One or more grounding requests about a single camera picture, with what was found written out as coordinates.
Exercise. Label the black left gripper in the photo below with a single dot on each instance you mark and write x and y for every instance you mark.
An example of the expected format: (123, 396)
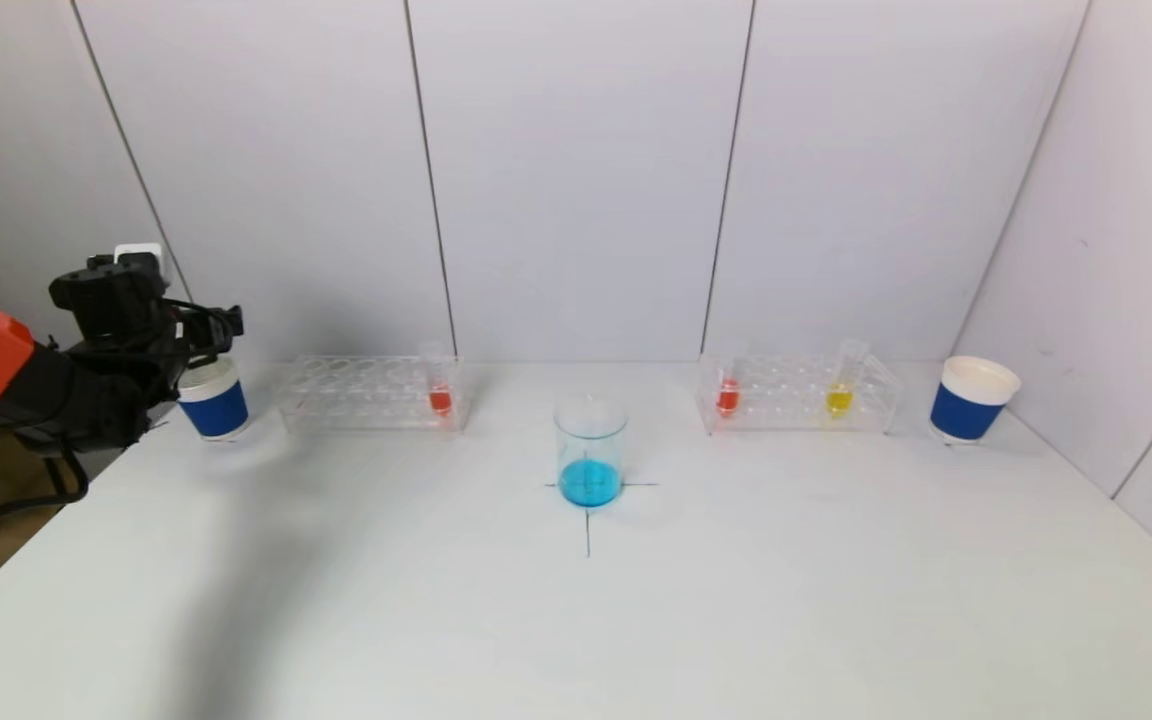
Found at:
(223, 322)

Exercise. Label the clear acrylic test tube rack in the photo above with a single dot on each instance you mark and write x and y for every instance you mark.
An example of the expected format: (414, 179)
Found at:
(796, 395)
(366, 395)

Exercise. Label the test tube with red pigment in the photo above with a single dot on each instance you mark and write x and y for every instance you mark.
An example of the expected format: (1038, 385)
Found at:
(727, 395)
(440, 398)

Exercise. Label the clear glass beaker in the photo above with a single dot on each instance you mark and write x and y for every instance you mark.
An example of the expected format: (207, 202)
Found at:
(590, 460)

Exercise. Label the test tube with yellow pigment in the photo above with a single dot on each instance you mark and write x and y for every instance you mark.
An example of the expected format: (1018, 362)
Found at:
(840, 398)

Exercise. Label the blue and white paper cup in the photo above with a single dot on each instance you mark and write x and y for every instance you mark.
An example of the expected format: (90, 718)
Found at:
(968, 410)
(218, 410)

